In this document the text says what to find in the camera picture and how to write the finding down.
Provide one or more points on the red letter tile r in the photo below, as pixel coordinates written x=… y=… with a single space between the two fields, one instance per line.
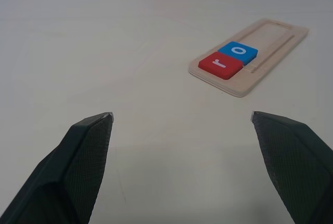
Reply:
x=221 y=66

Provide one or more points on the blue letter tile o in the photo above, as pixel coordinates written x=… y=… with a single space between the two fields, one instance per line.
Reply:
x=238 y=52

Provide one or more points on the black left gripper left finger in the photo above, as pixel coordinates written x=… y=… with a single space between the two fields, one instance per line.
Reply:
x=78 y=172

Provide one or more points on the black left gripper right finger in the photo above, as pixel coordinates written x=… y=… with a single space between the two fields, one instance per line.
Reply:
x=294 y=161

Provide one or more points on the wooden tile rack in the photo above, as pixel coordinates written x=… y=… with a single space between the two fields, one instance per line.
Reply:
x=270 y=52

